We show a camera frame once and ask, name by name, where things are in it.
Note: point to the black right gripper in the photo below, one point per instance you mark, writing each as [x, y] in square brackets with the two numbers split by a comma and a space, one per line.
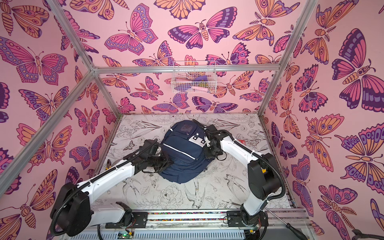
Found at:
[208, 141]

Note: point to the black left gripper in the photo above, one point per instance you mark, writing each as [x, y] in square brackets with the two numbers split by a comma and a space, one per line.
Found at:
[166, 162]

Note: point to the navy blue student backpack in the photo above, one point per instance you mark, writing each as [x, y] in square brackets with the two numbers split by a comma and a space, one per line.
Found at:
[183, 144]

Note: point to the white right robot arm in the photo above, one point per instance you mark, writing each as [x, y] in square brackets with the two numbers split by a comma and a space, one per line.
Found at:
[264, 178]

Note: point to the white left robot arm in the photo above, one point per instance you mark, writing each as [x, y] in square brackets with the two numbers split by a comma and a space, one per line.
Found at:
[73, 211]

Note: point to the small green circuit board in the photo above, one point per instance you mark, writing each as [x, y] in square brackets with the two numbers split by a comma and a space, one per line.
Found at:
[125, 235]

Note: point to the yellow handled pliers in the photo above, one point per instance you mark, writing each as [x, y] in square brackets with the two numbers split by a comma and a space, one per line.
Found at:
[109, 164]

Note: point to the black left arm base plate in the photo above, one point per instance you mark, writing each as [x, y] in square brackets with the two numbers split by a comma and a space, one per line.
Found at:
[135, 220]

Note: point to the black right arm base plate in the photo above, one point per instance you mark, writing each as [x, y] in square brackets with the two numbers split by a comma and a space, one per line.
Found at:
[237, 218]

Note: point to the white wire wall basket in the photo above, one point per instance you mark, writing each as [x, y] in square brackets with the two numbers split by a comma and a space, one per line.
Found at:
[194, 77]

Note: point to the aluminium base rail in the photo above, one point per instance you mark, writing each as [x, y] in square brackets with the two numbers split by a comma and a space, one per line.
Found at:
[207, 225]

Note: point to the black screwdriver handle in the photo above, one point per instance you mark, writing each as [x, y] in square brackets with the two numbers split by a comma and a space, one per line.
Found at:
[295, 231]

